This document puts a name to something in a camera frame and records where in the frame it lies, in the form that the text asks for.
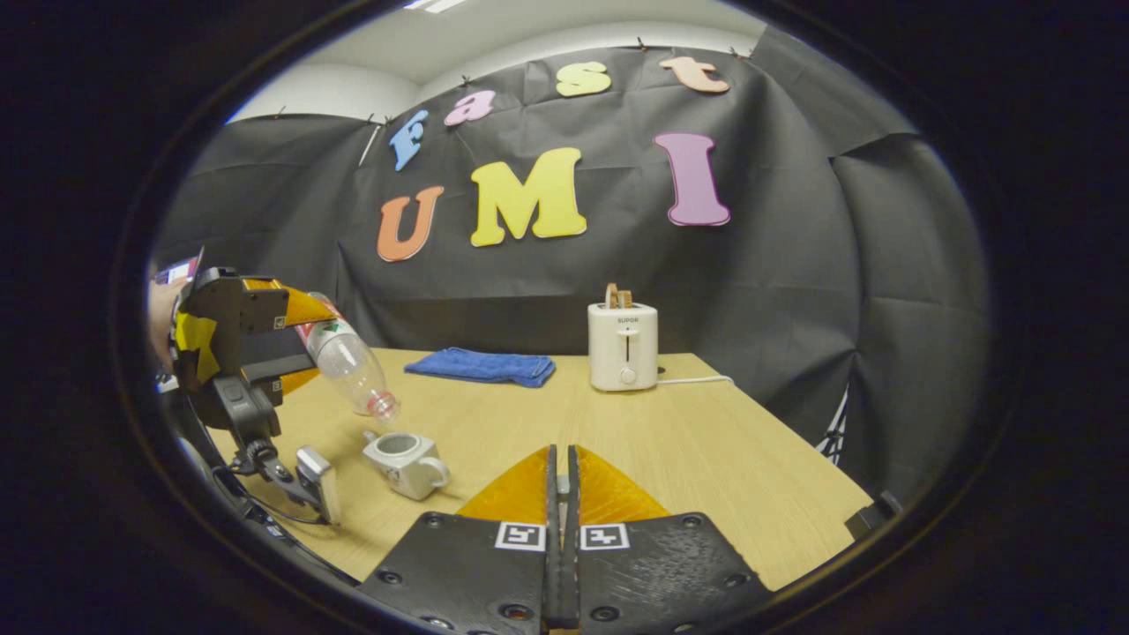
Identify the black backdrop cloth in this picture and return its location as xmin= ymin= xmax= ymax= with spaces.
xmin=150 ymin=26 xmax=993 ymax=504

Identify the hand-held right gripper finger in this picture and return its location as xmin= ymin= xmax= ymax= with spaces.
xmin=564 ymin=444 xmax=775 ymax=635
xmin=357 ymin=444 xmax=565 ymax=635

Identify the blue towel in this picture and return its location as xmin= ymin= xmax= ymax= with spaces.
xmin=404 ymin=347 xmax=557 ymax=389

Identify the small black box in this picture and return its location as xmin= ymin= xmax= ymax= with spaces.
xmin=847 ymin=490 xmax=905 ymax=541

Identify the clear plastic water bottle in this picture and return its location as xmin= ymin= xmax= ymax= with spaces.
xmin=295 ymin=292 xmax=402 ymax=422

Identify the computer monitor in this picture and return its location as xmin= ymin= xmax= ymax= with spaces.
xmin=154 ymin=256 xmax=202 ymax=286

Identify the white ceramic teacup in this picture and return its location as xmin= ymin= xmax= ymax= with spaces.
xmin=363 ymin=430 xmax=451 ymax=501

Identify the white toaster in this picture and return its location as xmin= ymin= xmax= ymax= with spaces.
xmin=587 ymin=303 xmax=660 ymax=392

